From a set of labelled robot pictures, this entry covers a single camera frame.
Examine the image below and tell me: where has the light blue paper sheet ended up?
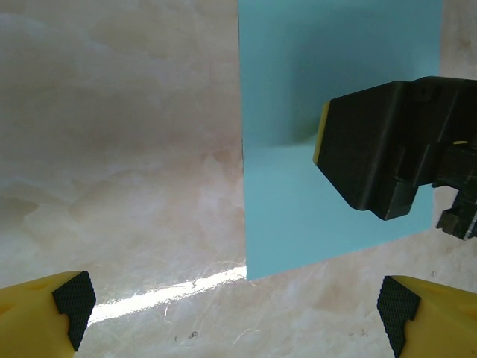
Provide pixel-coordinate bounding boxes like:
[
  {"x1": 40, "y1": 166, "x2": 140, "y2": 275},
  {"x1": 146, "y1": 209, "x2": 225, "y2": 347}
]
[{"x1": 237, "y1": 0, "x2": 444, "y2": 281}]

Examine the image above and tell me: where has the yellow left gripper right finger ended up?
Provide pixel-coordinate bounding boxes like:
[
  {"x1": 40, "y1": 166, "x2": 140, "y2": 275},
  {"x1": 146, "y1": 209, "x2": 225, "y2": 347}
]
[{"x1": 376, "y1": 274, "x2": 477, "y2": 358}]

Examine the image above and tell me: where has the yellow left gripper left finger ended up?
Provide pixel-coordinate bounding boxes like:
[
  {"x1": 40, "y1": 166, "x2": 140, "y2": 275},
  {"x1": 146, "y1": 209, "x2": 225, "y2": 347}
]
[{"x1": 0, "y1": 271, "x2": 97, "y2": 358}]

